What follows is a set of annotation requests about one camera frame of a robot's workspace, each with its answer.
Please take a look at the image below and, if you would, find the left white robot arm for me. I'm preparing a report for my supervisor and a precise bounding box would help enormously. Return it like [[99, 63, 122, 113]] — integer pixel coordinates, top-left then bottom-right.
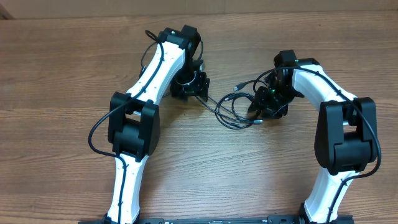
[[101, 25, 210, 223]]

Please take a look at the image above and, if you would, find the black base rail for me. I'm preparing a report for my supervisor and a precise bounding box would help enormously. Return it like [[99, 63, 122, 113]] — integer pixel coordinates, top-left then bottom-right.
[[78, 215, 354, 224]]

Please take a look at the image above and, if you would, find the black USB cable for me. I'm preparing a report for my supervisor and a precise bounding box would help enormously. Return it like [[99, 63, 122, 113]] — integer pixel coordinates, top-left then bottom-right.
[[194, 82, 265, 130]]

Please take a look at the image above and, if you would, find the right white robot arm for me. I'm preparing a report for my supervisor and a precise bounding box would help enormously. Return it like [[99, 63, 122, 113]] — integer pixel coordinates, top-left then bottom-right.
[[248, 50, 381, 223]]

